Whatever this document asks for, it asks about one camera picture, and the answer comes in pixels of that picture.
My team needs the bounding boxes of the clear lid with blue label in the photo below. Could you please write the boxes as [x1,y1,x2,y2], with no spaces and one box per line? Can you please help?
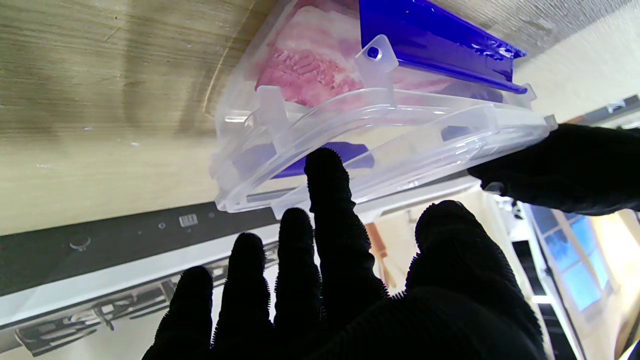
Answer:
[210,87,558,220]

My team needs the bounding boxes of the stack of raw bacon slices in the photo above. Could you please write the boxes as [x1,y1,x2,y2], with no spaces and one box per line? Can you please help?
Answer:
[255,0,461,108]

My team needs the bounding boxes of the glass window panes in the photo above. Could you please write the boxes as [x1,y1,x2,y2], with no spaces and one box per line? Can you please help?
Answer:
[530,202,613,313]

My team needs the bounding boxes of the clear container with blue clips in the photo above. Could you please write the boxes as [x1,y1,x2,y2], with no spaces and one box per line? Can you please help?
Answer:
[215,0,538,166]

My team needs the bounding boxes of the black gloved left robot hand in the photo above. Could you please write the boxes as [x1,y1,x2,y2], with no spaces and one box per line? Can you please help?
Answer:
[467,122,640,217]

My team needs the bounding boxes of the kitchen print backdrop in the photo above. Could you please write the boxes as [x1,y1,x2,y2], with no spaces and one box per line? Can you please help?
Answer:
[0,175,481,360]

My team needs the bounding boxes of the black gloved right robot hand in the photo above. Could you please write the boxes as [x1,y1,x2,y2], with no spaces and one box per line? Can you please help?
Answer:
[142,147,548,360]

